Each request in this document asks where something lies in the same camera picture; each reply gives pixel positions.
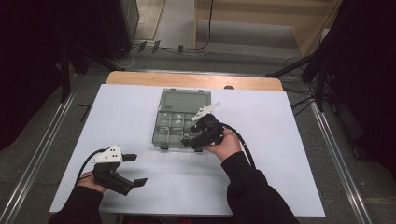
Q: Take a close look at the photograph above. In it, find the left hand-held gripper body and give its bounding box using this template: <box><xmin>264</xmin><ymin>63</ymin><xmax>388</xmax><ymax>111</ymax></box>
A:
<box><xmin>91</xmin><ymin>144</ymin><xmax>135</xmax><ymax>197</ymax></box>

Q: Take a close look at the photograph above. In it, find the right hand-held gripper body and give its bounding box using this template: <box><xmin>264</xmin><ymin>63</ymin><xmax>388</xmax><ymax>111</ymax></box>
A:
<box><xmin>188</xmin><ymin>102</ymin><xmax>226</xmax><ymax>150</ymax></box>

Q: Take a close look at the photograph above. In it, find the clear plastic compartment box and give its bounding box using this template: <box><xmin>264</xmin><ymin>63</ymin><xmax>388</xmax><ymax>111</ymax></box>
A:
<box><xmin>151</xmin><ymin>88</ymin><xmax>213</xmax><ymax>153</ymax></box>

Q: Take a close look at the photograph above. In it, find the person's left hand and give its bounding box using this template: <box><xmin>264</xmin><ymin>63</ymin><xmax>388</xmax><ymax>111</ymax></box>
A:
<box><xmin>76</xmin><ymin>171</ymin><xmax>108</xmax><ymax>194</ymax></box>

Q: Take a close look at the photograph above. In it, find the person's right hand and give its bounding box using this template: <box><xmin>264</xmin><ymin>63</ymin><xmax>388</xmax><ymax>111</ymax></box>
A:
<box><xmin>202</xmin><ymin>128</ymin><xmax>243</xmax><ymax>162</ymax></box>

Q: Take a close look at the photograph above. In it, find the white table mat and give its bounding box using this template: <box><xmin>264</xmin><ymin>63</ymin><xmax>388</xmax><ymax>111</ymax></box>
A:
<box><xmin>49</xmin><ymin>83</ymin><xmax>326</xmax><ymax>217</ymax></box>

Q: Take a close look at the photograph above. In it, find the black metal stand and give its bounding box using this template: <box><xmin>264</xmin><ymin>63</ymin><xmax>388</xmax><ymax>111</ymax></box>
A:
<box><xmin>265</xmin><ymin>50</ymin><xmax>332</xmax><ymax>113</ymax></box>
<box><xmin>58</xmin><ymin>43</ymin><xmax>126</xmax><ymax>104</ymax></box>

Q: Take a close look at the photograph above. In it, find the black cabinet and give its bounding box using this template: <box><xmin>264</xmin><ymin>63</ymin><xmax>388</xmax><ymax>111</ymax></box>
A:
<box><xmin>96</xmin><ymin>0</ymin><xmax>140</xmax><ymax>61</ymax></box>

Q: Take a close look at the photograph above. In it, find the left hand-held gripper cable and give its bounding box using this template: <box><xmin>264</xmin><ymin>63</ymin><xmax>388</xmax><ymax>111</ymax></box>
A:
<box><xmin>76</xmin><ymin>147</ymin><xmax>109</xmax><ymax>185</ymax></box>

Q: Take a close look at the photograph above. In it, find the hand-held gripper cable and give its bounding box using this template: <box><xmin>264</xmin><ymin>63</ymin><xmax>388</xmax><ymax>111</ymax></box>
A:
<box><xmin>76</xmin><ymin>147</ymin><xmax>109</xmax><ymax>185</ymax></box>
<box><xmin>220</xmin><ymin>122</ymin><xmax>257</xmax><ymax>171</ymax></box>

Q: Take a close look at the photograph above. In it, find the right hand-held gripper cable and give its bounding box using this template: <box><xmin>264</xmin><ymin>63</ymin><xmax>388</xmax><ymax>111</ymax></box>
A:
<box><xmin>220</xmin><ymin>122</ymin><xmax>257</xmax><ymax>171</ymax></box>

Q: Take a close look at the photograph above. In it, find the metal floor rail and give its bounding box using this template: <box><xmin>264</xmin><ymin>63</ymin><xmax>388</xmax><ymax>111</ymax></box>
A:
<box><xmin>0</xmin><ymin>74</ymin><xmax>82</xmax><ymax>224</ymax></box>
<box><xmin>307</xmin><ymin>92</ymin><xmax>375</xmax><ymax>224</ymax></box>

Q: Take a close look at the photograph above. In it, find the black hanging cable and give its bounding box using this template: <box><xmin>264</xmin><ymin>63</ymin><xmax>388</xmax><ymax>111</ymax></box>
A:
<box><xmin>183</xmin><ymin>0</ymin><xmax>216</xmax><ymax>52</ymax></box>

